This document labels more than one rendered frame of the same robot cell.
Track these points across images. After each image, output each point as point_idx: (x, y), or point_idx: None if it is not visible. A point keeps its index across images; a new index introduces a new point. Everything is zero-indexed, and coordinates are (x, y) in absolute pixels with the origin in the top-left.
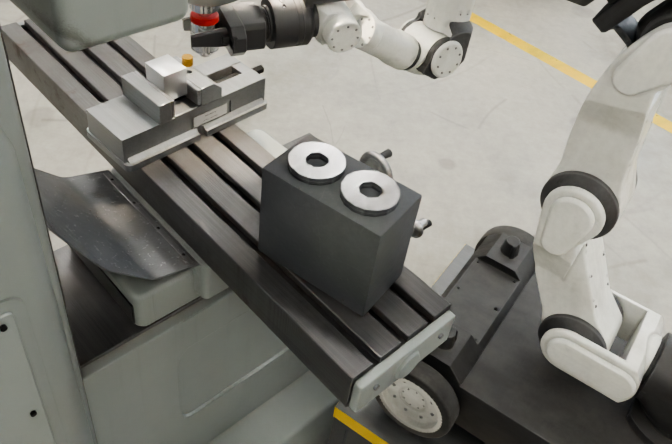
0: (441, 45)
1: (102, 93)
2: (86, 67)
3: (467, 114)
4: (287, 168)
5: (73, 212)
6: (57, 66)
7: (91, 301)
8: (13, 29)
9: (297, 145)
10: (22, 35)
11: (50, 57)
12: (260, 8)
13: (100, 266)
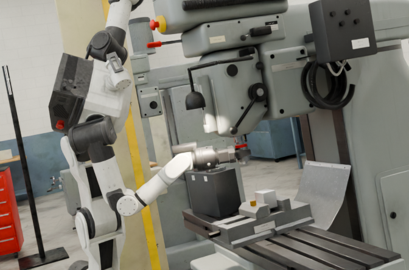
0: (129, 188)
1: (309, 235)
2: (322, 242)
3: None
4: (226, 168)
5: (315, 208)
6: (342, 241)
7: None
8: (387, 253)
9: (220, 168)
10: (377, 251)
11: (349, 244)
12: (216, 148)
13: (298, 189)
